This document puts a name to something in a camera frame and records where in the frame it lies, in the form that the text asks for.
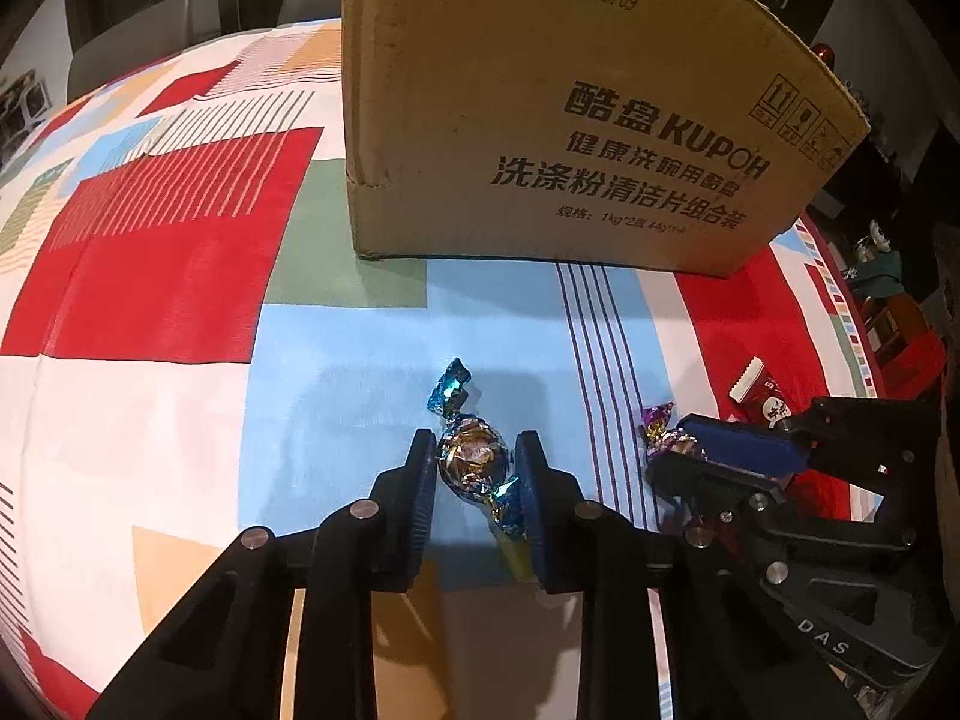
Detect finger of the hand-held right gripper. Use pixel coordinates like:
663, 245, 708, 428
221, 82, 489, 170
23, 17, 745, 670
647, 454, 947, 692
684, 396, 944, 522

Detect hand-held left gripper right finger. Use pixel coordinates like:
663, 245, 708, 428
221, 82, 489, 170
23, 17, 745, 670
514, 430, 871, 720

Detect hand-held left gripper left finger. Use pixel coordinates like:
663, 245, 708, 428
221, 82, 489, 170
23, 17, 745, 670
85, 429, 437, 720

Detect purple twist-wrapped candy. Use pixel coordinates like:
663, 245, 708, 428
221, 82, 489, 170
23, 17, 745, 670
637, 403, 710, 466

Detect blue gold twist-wrapped candy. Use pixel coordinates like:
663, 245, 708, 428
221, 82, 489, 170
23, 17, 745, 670
426, 358, 537, 542

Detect brown cardboard box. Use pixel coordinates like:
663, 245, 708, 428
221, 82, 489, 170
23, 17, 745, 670
341, 0, 872, 279

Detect red white snack bar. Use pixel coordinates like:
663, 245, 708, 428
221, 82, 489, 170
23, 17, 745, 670
729, 358, 797, 430

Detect red wooden chair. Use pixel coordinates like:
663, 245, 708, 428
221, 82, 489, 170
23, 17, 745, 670
851, 289, 947, 400

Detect green cloth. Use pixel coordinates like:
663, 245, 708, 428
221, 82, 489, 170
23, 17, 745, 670
847, 244, 910, 295

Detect colourful patchwork tablecloth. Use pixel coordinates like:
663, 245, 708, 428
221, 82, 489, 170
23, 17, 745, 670
0, 15, 901, 720

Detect shoe rack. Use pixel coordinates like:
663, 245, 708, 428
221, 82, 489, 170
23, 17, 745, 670
0, 71, 55, 160

